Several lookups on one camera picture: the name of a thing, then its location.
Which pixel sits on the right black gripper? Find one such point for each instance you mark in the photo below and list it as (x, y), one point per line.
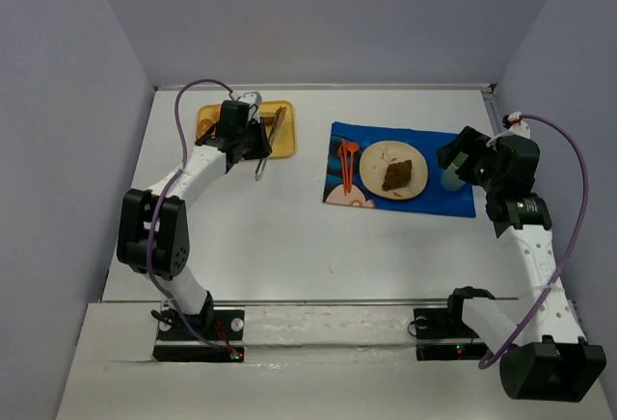
(471, 152)

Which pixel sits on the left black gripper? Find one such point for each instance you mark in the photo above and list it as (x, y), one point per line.
(254, 141)

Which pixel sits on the green cup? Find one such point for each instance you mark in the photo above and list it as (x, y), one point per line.
(450, 179)

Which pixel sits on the metal tongs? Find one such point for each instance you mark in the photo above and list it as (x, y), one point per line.
(260, 168)

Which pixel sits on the seeded bread slice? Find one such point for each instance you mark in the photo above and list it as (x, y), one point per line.
(277, 121)

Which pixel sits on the dark brown bread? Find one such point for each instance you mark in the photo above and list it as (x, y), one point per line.
(398, 175)

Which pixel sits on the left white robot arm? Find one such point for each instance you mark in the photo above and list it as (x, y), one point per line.
(154, 234)

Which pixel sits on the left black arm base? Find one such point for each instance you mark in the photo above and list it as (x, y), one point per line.
(175, 343)

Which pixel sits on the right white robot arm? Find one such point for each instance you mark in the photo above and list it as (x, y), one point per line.
(544, 355)

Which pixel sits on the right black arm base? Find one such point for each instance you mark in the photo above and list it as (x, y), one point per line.
(438, 339)

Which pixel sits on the round bun left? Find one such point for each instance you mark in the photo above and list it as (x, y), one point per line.
(204, 127)

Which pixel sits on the round bun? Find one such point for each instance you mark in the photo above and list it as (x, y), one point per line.
(214, 112)
(204, 127)

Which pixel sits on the round bun top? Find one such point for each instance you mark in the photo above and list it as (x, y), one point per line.
(214, 112)

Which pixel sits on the yellow tray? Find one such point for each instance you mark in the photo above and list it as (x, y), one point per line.
(285, 143)

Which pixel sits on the beige decorated plate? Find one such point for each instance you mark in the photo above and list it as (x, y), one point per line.
(377, 158)

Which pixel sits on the orange spoon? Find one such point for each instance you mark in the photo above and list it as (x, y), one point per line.
(354, 148)

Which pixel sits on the blue placemat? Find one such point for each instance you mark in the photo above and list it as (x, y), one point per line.
(433, 200)

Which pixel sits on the orange knife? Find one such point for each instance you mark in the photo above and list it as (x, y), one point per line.
(349, 166)

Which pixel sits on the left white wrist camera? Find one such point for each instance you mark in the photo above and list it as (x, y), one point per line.
(254, 99)

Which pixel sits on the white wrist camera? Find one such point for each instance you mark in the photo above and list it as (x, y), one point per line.
(254, 99)
(513, 125)

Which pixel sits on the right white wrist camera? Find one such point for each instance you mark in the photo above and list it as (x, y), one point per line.
(513, 125)

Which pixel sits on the metal rail back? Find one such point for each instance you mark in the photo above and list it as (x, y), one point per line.
(481, 87)

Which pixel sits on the metal rail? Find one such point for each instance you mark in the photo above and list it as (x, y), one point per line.
(354, 302)
(481, 87)

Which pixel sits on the metal rail front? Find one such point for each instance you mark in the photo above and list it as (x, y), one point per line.
(354, 302)

